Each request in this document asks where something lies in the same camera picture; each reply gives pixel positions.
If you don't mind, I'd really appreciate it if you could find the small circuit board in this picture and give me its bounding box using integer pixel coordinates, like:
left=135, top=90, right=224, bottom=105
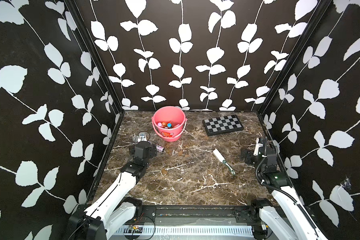
left=124, top=225, right=143, bottom=236

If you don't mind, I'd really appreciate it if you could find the purple glitter microphone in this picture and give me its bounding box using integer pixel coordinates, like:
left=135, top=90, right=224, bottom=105
left=132, top=136, right=165, bottom=153

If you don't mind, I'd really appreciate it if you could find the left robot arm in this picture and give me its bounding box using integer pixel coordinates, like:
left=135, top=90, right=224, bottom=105
left=63, top=141, right=157, bottom=240

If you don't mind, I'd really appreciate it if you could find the white slotted cable duct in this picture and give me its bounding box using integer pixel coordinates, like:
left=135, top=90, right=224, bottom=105
left=114, top=225, right=254, bottom=238

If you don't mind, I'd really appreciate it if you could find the black white checkerboard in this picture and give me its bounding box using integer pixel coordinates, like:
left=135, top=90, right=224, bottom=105
left=202, top=115, right=244, bottom=136

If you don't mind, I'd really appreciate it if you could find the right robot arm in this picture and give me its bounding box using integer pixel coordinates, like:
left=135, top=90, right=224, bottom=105
left=237, top=143, right=326, bottom=240

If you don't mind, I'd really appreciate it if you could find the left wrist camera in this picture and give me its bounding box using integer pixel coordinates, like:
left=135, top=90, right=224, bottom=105
left=137, top=132, right=148, bottom=142

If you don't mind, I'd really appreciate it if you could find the pink plastic bucket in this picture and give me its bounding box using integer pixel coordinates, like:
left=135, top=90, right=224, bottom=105
left=152, top=106, right=188, bottom=142

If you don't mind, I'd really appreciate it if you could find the black front rail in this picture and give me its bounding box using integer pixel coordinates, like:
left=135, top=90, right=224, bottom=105
left=135, top=205, right=261, bottom=224

